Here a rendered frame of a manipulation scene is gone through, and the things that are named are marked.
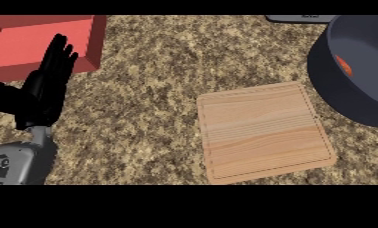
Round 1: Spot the red open box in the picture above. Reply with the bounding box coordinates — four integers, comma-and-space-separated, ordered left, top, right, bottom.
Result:
0, 14, 108, 83

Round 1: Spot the dark grey pot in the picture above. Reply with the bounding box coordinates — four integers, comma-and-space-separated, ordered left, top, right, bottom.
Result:
306, 14, 378, 128

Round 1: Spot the wooden cutting board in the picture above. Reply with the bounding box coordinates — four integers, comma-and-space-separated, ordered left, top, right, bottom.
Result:
196, 80, 340, 186

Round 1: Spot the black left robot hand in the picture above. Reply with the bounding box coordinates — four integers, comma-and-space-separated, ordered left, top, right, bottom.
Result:
0, 33, 80, 131

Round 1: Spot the flat grey appliance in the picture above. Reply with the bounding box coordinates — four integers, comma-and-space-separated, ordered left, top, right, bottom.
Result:
265, 14, 340, 24

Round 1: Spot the orange sweet potato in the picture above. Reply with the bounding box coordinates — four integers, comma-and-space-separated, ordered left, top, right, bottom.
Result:
334, 54, 355, 78

